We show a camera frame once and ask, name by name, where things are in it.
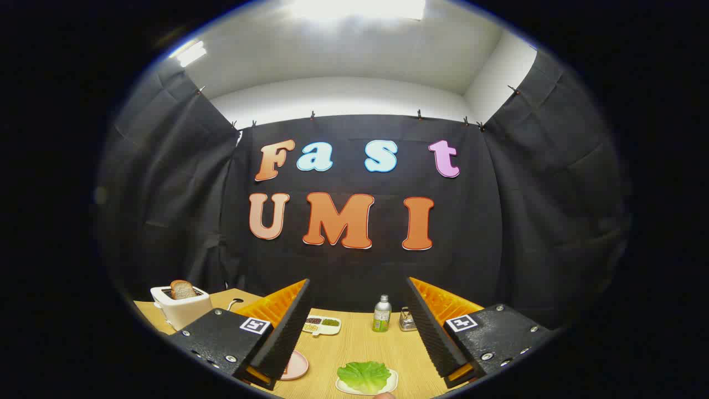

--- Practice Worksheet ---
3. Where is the black backdrop cloth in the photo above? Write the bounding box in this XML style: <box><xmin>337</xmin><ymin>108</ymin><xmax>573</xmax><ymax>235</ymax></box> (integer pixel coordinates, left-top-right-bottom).
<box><xmin>97</xmin><ymin>50</ymin><xmax>632</xmax><ymax>333</ymax></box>

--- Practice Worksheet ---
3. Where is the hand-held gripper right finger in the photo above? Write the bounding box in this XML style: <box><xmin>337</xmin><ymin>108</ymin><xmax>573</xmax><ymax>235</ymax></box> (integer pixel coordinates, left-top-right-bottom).
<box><xmin>406</xmin><ymin>277</ymin><xmax>556</xmax><ymax>388</ymax></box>

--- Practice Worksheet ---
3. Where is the large ceiling light panel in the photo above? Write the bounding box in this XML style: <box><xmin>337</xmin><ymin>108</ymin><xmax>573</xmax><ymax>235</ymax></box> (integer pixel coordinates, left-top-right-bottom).
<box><xmin>288</xmin><ymin>0</ymin><xmax>427</xmax><ymax>22</ymax></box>

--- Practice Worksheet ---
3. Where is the pink round plate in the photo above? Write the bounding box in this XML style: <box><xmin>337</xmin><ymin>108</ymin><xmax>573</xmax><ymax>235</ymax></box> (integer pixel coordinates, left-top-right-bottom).
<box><xmin>280</xmin><ymin>349</ymin><xmax>310</xmax><ymax>381</ymax></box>

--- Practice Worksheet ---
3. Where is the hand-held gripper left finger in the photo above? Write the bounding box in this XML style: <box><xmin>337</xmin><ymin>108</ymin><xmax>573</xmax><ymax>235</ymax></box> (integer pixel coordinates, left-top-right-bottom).
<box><xmin>169</xmin><ymin>279</ymin><xmax>312</xmax><ymax>391</ymax></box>

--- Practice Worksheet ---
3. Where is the white toaster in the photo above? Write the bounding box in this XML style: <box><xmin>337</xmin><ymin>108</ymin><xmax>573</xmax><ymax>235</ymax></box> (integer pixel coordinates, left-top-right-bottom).
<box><xmin>150</xmin><ymin>284</ymin><xmax>213</xmax><ymax>331</ymax></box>

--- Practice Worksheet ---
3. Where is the white square plate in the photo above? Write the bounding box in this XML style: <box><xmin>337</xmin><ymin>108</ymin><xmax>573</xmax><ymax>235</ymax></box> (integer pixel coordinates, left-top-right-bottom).
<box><xmin>335</xmin><ymin>366</ymin><xmax>399</xmax><ymax>396</ymax></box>

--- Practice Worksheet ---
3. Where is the white divided dish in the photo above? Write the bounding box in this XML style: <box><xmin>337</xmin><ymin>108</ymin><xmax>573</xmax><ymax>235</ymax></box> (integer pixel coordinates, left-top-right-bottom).
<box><xmin>302</xmin><ymin>315</ymin><xmax>342</xmax><ymax>336</ymax></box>

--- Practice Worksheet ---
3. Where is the green lettuce leaf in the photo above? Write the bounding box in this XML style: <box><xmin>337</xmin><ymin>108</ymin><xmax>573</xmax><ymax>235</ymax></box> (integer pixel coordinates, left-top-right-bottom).
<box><xmin>337</xmin><ymin>361</ymin><xmax>392</xmax><ymax>394</ymax></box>

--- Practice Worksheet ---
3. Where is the green metal bottle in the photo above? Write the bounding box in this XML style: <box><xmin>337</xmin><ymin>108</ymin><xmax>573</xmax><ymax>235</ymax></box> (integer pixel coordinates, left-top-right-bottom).
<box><xmin>372</xmin><ymin>295</ymin><xmax>392</xmax><ymax>333</ymax></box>

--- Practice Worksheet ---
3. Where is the small ceiling light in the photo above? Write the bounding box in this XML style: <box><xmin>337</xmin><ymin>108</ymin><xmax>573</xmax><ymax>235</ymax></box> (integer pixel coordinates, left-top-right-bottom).
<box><xmin>169</xmin><ymin>40</ymin><xmax>207</xmax><ymax>68</ymax></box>

